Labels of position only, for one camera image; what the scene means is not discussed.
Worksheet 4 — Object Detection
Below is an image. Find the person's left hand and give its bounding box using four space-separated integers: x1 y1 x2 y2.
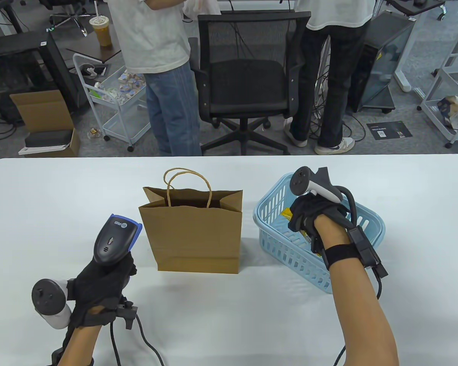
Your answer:
67 252 137 329

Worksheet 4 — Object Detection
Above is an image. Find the person's right hand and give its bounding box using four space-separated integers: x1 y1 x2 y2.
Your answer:
288 194 353 256

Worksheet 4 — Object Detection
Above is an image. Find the yellow instant coffee powder package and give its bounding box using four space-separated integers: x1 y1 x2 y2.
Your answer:
282 208 323 257

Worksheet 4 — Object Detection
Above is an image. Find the brown paper bag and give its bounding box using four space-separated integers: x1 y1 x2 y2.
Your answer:
138 168 244 274

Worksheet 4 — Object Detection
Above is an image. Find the person's left forearm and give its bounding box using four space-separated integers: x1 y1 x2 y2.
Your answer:
57 324 102 366

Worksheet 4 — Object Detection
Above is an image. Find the person's right forearm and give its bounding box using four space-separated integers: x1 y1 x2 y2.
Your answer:
313 215 399 366

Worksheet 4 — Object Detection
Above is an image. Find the black and white right controller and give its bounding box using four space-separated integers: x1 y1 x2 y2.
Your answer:
290 167 357 225

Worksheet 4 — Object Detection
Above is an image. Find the black and white controller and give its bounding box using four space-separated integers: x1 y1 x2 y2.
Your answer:
32 279 72 330
290 167 357 225

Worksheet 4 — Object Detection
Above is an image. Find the light blue plastic basket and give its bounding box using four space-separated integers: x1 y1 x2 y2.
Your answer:
253 172 386 295

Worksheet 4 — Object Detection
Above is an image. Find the black and white left controller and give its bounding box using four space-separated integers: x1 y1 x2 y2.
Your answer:
32 279 72 330

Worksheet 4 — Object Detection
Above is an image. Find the black leaflet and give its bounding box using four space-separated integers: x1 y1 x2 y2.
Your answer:
366 121 413 141

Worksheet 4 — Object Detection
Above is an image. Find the black mesh office chair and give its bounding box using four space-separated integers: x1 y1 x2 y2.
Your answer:
189 11 312 156

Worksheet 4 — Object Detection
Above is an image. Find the white rolling cart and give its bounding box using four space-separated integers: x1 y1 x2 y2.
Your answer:
73 53 152 152

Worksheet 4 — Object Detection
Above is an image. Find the black computer tower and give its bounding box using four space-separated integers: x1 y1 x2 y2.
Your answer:
349 11 416 114

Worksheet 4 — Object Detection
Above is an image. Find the heap of colourful bags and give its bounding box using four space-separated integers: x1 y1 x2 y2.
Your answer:
437 95 458 147

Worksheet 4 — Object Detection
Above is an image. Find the open cardboard box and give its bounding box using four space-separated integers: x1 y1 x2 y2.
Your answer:
10 90 81 157

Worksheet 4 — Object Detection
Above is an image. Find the pile of snack packets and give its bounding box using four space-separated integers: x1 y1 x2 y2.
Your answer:
116 71 146 98

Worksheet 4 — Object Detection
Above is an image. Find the dark side table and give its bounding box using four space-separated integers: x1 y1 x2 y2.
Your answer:
66 25 122 64

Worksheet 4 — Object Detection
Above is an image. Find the plastic drink cup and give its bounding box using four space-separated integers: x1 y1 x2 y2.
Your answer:
89 15 112 47

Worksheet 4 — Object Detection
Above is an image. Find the grey office chair base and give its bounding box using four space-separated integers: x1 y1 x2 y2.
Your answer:
38 0 96 37

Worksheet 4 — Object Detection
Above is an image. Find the black cable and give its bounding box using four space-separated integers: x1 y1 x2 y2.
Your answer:
110 315 165 366

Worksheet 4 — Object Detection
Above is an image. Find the tangle of black cables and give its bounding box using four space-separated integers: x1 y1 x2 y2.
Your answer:
309 69 367 143

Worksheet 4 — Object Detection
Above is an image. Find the white wire cart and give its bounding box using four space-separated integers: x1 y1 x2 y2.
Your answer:
417 50 458 149

